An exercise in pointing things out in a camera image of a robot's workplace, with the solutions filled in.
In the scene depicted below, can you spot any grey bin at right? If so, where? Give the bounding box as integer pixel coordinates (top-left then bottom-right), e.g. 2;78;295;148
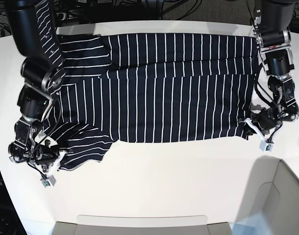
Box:
230;158;299;235

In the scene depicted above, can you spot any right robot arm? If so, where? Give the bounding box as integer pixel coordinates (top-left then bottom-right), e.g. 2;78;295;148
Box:
4;0;65;178

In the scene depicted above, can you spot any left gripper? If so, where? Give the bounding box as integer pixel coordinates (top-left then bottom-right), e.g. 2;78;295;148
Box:
242;109;282;140

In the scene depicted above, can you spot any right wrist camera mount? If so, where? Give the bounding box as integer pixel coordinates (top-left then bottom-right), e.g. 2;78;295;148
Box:
40;150;67;188

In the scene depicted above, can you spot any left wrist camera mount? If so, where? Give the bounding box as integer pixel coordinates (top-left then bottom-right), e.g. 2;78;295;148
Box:
239;118;274;152

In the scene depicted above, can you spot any grey tray at bottom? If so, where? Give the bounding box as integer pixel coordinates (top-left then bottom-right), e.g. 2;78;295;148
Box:
52;215;232;235

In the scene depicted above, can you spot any navy white striped T-shirt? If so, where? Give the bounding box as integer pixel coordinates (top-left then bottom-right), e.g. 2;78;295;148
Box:
33;0;262;172

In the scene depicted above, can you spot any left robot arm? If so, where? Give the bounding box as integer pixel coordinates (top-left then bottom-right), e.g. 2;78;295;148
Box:
245;0;299;144

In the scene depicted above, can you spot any white power strip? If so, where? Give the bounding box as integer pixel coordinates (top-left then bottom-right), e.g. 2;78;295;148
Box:
56;12;67;21

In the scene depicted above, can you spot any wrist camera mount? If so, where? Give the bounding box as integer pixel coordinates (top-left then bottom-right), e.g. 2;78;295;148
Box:
40;150;67;188
239;118;274;152

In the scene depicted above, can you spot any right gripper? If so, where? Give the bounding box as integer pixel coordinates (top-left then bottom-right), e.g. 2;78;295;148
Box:
29;144;61;173

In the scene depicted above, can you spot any black equipment rack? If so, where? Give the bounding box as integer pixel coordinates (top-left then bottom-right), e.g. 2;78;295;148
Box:
0;171;26;235

